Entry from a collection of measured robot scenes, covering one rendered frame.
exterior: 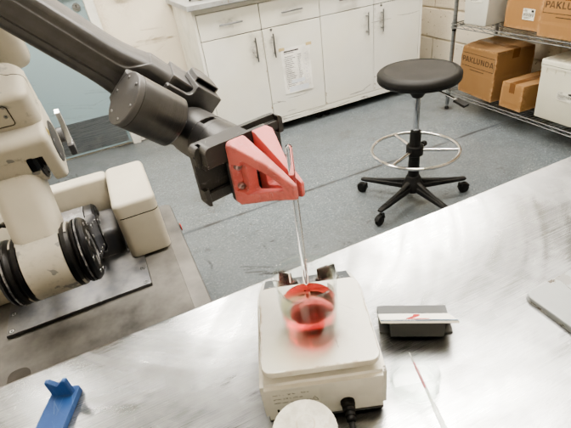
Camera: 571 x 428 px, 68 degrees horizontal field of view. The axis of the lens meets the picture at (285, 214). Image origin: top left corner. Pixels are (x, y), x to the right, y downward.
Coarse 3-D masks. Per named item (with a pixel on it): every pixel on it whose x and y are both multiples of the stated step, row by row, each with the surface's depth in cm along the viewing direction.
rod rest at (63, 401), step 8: (48, 384) 50; (56, 384) 50; (64, 384) 50; (56, 392) 51; (64, 392) 51; (72, 392) 51; (80, 392) 52; (48, 400) 51; (56, 400) 51; (64, 400) 50; (72, 400) 50; (48, 408) 50; (56, 408) 50; (64, 408) 50; (72, 408) 50; (48, 416) 49; (56, 416) 49; (64, 416) 49; (40, 424) 48; (48, 424) 48; (56, 424) 48; (64, 424) 48
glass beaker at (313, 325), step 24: (288, 264) 43; (312, 264) 43; (288, 288) 44; (336, 288) 40; (288, 312) 40; (312, 312) 39; (336, 312) 41; (288, 336) 43; (312, 336) 41; (336, 336) 43
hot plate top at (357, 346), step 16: (272, 288) 51; (352, 288) 49; (272, 304) 49; (352, 304) 47; (272, 320) 47; (352, 320) 45; (368, 320) 45; (272, 336) 45; (352, 336) 43; (368, 336) 43; (272, 352) 43; (288, 352) 43; (304, 352) 43; (320, 352) 42; (336, 352) 42; (352, 352) 42; (368, 352) 42; (272, 368) 42; (288, 368) 41; (304, 368) 41; (320, 368) 41; (336, 368) 41
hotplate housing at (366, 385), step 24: (360, 288) 52; (264, 384) 42; (288, 384) 42; (312, 384) 42; (336, 384) 42; (360, 384) 42; (384, 384) 44; (264, 408) 44; (336, 408) 45; (360, 408) 45
